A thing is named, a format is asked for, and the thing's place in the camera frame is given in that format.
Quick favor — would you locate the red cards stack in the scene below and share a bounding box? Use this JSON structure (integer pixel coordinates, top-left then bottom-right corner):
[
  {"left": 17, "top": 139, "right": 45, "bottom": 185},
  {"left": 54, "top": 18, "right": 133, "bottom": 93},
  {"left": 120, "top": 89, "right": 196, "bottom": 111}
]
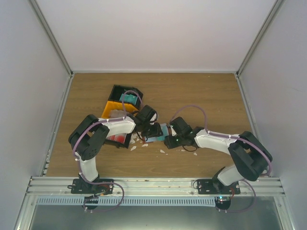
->
[{"left": 107, "top": 134, "right": 126, "bottom": 144}]

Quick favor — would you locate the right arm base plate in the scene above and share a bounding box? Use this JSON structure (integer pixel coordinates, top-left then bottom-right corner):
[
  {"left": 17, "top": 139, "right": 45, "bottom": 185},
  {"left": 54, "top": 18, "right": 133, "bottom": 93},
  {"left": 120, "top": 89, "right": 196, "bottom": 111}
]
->
[{"left": 192, "top": 179, "right": 241, "bottom": 195}]

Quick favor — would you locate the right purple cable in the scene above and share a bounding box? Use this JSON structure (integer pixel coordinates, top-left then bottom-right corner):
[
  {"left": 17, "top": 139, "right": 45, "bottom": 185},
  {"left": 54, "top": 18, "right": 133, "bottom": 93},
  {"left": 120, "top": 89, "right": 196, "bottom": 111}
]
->
[{"left": 169, "top": 104, "right": 273, "bottom": 178}]

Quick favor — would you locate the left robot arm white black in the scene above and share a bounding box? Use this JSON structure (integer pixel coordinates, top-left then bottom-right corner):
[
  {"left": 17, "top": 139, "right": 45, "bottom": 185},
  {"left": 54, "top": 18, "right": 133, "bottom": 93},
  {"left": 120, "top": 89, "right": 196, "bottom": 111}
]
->
[{"left": 68, "top": 105, "right": 163, "bottom": 194}]

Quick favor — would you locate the black bin with red cards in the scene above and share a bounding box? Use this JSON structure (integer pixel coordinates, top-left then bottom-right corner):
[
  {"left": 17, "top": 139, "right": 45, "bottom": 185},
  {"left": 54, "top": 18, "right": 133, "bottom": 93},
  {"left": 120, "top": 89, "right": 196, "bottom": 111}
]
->
[{"left": 104, "top": 133, "right": 132, "bottom": 149}]

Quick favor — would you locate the aluminium front rail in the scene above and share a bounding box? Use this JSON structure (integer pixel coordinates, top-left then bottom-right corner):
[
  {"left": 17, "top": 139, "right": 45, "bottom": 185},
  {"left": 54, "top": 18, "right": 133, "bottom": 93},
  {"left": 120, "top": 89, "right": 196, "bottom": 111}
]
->
[{"left": 26, "top": 177, "right": 285, "bottom": 197}]

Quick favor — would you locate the orange bin with white cards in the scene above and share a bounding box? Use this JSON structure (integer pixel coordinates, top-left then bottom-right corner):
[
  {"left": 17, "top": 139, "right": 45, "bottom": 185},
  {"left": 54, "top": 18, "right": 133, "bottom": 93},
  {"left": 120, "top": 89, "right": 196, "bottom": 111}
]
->
[{"left": 100, "top": 100, "right": 140, "bottom": 119}]

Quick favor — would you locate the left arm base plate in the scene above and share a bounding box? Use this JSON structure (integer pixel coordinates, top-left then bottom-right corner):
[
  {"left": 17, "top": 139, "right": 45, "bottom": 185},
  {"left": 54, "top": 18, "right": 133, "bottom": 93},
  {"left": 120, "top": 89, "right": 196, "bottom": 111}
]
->
[{"left": 67, "top": 177, "right": 114, "bottom": 195}]

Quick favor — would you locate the grey slotted cable duct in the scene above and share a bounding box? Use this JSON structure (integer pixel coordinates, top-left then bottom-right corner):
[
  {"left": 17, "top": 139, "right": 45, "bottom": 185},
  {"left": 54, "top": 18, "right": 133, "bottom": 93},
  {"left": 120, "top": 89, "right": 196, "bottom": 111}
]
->
[{"left": 36, "top": 196, "right": 215, "bottom": 207}]

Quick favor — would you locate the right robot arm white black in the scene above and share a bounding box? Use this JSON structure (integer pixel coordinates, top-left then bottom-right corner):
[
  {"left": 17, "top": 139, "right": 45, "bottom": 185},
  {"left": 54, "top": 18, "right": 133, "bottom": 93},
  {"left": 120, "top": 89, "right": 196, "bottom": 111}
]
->
[{"left": 164, "top": 117, "right": 272, "bottom": 194}]

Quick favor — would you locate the black bin with teal cards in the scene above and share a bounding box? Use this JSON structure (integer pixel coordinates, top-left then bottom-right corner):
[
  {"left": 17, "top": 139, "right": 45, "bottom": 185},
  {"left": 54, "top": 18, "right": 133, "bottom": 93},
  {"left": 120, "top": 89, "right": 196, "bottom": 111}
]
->
[{"left": 108, "top": 85, "right": 143, "bottom": 109}]

